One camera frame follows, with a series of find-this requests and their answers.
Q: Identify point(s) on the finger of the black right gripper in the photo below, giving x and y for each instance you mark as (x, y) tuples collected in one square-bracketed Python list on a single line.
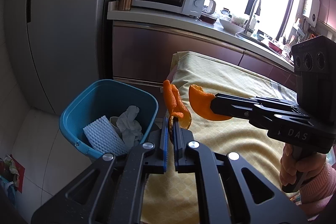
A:
[(235, 111), (235, 100)]

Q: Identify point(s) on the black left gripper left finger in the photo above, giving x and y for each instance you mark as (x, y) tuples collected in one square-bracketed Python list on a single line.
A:
[(111, 189)]

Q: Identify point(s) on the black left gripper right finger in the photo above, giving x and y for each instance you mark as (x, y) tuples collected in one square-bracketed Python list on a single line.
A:
[(229, 189)]

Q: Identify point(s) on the curved orange peel piece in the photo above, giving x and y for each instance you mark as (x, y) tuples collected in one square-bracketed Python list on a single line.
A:
[(200, 102)]

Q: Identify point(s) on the long orange peel strip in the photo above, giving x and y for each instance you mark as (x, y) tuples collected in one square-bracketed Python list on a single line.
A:
[(175, 107)]

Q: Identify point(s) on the pink sleeved right forearm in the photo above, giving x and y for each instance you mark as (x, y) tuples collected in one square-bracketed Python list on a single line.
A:
[(315, 194)]

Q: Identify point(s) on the chrome kitchen faucet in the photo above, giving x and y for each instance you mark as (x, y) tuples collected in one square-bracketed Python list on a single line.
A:
[(256, 9)]

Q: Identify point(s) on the blue plastic trash bin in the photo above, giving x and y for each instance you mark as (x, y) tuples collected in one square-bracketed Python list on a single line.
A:
[(105, 98)]

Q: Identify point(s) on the brown kitchen base cabinets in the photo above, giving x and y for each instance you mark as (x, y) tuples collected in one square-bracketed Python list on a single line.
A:
[(142, 55)]

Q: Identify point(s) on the right hand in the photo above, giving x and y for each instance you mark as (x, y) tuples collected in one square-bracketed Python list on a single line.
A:
[(312, 165)]

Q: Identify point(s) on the white foam fruit net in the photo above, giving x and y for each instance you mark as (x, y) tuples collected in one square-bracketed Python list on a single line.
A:
[(104, 138)]

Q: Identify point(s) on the yellow checkered tablecloth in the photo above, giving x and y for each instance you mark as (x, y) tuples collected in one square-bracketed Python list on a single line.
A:
[(172, 197)]

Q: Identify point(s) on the crumpled white tissue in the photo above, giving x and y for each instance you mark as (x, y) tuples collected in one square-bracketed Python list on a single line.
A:
[(130, 129)]

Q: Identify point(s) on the white countertop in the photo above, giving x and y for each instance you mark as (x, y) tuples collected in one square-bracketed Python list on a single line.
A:
[(193, 27)]

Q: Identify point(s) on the white ceramic bowl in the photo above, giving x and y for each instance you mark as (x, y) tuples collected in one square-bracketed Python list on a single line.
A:
[(231, 27)]

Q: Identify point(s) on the dark red dish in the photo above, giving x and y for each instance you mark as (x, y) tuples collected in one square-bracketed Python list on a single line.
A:
[(208, 18)]

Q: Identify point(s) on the white electric kettle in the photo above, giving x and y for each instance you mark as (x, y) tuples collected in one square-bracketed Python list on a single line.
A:
[(209, 7)]

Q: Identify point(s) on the grey refrigerator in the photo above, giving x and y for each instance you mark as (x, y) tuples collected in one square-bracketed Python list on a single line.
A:
[(57, 48)]

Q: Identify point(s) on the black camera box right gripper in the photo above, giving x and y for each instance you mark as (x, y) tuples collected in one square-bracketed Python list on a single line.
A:
[(314, 67)]

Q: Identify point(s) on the white wall water heater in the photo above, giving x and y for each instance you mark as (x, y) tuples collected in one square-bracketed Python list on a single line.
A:
[(311, 11)]

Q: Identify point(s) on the pink upper wall cabinet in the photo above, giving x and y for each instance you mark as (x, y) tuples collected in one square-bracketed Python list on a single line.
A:
[(327, 10)]

